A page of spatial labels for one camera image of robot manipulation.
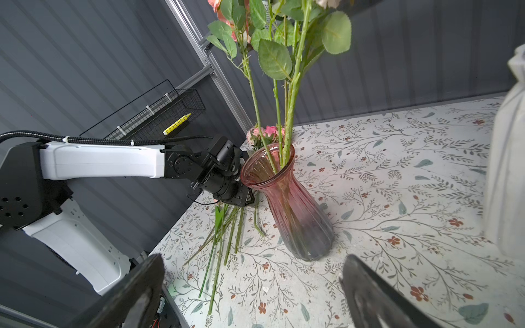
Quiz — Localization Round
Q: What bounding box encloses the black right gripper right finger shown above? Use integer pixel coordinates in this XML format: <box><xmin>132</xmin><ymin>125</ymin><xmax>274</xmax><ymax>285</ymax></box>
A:
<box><xmin>340</xmin><ymin>254</ymin><xmax>438</xmax><ymax>327</ymax></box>

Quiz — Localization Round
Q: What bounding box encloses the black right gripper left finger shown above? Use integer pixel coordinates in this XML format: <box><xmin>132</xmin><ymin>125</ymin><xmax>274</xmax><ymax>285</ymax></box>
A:
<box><xmin>67</xmin><ymin>254</ymin><xmax>165</xmax><ymax>327</ymax></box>

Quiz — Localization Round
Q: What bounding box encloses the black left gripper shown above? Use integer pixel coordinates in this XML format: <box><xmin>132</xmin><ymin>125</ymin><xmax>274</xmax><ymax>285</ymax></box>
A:
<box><xmin>201</xmin><ymin>172</ymin><xmax>255</xmax><ymax>207</ymax></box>

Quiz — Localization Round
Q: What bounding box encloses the bunch of artificial flowers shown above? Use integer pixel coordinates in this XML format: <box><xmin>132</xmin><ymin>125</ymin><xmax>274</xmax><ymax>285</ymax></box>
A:
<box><xmin>184</xmin><ymin>125</ymin><xmax>286</xmax><ymax>316</ymax></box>

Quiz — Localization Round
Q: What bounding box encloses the pink glass vase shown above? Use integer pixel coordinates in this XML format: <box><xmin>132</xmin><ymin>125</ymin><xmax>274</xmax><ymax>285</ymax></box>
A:
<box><xmin>240</xmin><ymin>143</ymin><xmax>335</xmax><ymax>262</ymax></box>

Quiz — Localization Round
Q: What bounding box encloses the white ribbed ceramic vase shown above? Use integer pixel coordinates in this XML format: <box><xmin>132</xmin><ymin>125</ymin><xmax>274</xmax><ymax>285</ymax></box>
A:
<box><xmin>483</xmin><ymin>45</ymin><xmax>524</xmax><ymax>260</ymax></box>

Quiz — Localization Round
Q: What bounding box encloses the white rose stem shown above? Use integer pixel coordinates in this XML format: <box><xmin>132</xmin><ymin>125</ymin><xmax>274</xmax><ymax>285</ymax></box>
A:
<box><xmin>249</xmin><ymin>1</ymin><xmax>296</xmax><ymax>168</ymax></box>

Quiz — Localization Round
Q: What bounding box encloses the cream pink rose spray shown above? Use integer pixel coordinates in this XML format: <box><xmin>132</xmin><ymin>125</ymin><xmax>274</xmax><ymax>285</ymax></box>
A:
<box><xmin>258</xmin><ymin>0</ymin><xmax>353</xmax><ymax>165</ymax></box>

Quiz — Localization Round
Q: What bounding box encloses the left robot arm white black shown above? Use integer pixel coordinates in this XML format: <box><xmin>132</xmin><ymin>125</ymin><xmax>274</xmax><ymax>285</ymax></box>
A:
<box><xmin>1</xmin><ymin>131</ymin><xmax>254</xmax><ymax>295</ymax></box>

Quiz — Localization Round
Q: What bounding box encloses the yellow marker pen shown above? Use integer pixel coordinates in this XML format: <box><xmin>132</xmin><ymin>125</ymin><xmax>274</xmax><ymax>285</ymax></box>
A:
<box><xmin>163</xmin><ymin>113</ymin><xmax>192</xmax><ymax>136</ymax></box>

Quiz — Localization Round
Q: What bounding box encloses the floral patterned table mat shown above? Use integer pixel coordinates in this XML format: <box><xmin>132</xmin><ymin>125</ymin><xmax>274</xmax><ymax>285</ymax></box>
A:
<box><xmin>154</xmin><ymin>97</ymin><xmax>524</xmax><ymax>327</ymax></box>

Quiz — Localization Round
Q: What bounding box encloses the black wire basket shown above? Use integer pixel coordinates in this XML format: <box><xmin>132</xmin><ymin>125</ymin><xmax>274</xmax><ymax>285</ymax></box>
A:
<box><xmin>80</xmin><ymin>79</ymin><xmax>205</xmax><ymax>140</ymax></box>

